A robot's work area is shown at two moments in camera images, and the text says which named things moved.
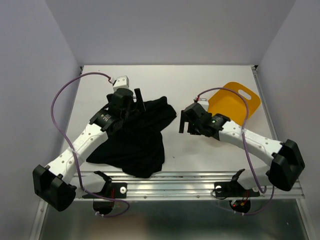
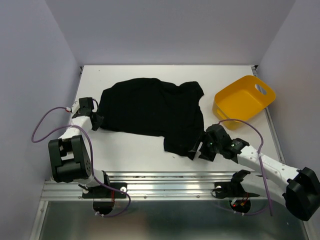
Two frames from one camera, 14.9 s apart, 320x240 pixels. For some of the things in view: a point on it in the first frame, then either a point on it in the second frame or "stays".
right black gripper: (184, 118) to (204, 154)
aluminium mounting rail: (182, 186) stays
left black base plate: (111, 190) stays
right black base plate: (231, 189) stays
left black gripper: (138, 94) to (99, 122)
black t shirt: (137, 146) to (154, 107)
